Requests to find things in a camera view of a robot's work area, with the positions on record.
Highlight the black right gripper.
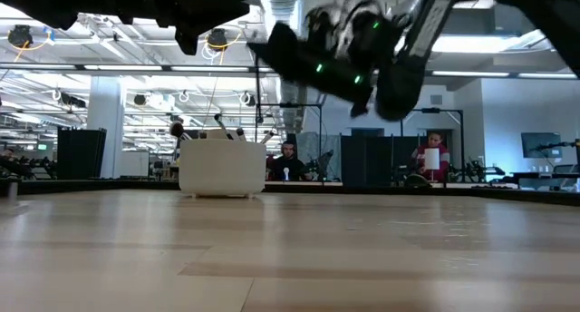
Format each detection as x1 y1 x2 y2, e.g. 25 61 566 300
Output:
246 0 454 122

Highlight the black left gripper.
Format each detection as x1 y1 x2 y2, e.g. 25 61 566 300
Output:
153 0 251 57

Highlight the black ceiling device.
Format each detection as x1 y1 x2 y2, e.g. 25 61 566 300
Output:
206 27 230 53
7 24 34 49

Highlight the long ceiling light strip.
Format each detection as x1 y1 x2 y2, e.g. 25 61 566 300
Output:
0 62 580 81

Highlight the grey cloth cover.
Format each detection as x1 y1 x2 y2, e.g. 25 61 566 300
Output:
296 132 343 182

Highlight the black partition panel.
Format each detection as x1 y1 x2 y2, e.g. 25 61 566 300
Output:
56 127 108 180
340 134 425 187

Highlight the white square pillar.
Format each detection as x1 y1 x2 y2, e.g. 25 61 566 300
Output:
86 75 126 180

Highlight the white round brush holder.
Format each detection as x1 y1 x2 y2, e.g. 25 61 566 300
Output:
178 138 267 200

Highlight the white cylindrical lamp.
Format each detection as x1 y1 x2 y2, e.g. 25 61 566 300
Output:
423 147 441 182

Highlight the bright ceiling light panel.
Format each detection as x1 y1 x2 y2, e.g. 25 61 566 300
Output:
430 30 554 54

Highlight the dark desk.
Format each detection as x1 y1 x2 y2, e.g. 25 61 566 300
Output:
511 170 580 191

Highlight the black gantry frame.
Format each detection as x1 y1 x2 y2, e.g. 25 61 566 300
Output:
254 102 324 182
399 107 465 182

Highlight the silver ventilation duct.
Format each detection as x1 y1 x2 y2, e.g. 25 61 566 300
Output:
257 0 314 136

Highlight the dark wall monitor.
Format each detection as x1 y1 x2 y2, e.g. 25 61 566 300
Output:
520 132 563 160

